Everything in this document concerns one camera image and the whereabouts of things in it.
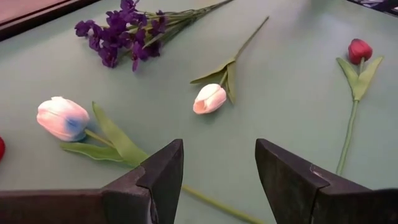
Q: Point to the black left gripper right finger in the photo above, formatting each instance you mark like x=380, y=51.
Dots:
x=292, y=186

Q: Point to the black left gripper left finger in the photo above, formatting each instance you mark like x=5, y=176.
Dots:
x=155, y=186

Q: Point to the white artificial tulip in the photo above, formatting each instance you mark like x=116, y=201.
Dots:
x=210, y=98

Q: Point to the white tulip with blue mark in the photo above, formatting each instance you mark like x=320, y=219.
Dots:
x=62, y=118

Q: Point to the red artificial tulip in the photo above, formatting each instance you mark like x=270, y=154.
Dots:
x=359, y=51
x=1, y=148

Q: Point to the purple artificial flower bunch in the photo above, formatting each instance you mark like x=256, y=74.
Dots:
x=115, y=28

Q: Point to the green table mat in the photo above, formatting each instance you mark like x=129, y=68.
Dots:
x=280, y=93

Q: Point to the black aluminium table frame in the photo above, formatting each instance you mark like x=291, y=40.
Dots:
x=37, y=18

